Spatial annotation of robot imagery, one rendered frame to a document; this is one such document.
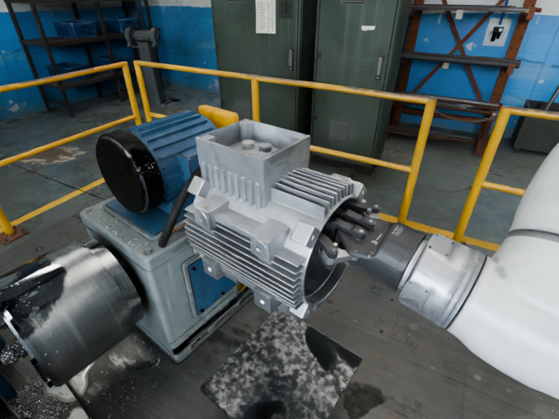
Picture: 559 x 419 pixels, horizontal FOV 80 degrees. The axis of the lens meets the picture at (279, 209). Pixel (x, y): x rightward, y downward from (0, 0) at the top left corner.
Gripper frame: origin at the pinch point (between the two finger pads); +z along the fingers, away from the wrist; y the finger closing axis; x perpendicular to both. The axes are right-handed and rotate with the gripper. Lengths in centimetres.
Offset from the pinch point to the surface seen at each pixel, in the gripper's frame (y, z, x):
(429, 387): -25, -34, 53
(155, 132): -6.3, 37.2, 6.2
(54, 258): 19.7, 37.2, 25.2
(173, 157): -6.3, 31.7, 10.0
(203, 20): -396, 461, 73
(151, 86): -281, 460, 161
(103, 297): 17.3, 25.7, 29.6
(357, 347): -24, -16, 56
